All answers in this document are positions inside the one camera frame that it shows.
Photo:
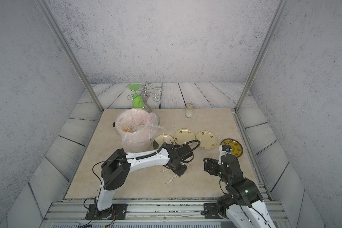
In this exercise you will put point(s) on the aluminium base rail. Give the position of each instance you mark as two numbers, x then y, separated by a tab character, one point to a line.
144	213

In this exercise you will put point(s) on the white shaker bottle beige cap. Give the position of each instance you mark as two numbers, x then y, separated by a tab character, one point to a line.
189	110

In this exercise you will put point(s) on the yellow plate brown rim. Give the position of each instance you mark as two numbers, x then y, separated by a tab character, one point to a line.
236	147

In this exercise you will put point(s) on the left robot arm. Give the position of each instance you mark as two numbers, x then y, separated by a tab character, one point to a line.
119	165

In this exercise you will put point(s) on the wrapped chopsticks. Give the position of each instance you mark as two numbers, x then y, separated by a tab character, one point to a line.
171	179
167	170

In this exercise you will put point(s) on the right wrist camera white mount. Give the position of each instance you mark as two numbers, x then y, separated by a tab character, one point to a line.
223	150

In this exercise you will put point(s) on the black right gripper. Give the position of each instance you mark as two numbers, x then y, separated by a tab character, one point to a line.
214	162

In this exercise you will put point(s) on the cream plate with characters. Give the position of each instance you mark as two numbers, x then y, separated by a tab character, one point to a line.
208	140
183	135

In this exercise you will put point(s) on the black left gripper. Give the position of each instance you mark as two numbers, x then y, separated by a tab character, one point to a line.
180	173

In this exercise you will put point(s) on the wrapped chopsticks right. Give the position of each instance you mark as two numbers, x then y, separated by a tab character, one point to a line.
171	179

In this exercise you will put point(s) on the aluminium frame post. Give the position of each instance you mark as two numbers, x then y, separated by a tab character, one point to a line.
264	47
51	21

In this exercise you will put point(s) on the right aluminium frame post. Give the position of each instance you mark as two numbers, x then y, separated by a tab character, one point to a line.
264	47

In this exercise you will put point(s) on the left aluminium frame post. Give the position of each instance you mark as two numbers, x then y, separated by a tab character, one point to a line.
51	21

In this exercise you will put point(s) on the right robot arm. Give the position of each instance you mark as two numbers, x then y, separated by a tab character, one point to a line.
243	204

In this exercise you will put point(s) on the cream plate with dark patch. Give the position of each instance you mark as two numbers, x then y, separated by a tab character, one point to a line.
159	140

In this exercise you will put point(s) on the wrapped chopsticks middle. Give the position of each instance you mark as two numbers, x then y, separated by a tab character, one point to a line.
167	170

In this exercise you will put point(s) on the chrome cup holder stand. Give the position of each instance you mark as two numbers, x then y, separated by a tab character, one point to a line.
148	91

